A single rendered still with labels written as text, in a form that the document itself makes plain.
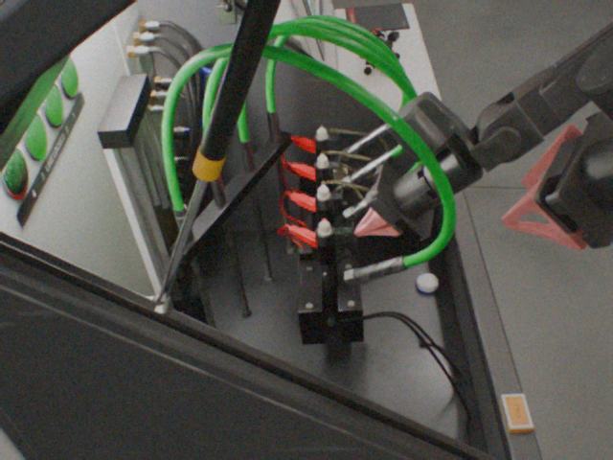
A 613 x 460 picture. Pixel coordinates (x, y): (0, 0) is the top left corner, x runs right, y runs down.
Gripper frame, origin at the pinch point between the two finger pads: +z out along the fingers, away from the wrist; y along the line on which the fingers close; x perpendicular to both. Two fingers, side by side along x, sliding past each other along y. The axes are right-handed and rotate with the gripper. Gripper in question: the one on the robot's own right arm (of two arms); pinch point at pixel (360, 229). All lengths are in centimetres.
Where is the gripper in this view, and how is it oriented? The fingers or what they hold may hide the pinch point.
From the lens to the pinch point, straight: 90.5
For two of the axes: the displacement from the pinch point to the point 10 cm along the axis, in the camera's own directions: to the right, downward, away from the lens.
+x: -2.5, 6.6, -7.1
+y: -7.4, -6.0, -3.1
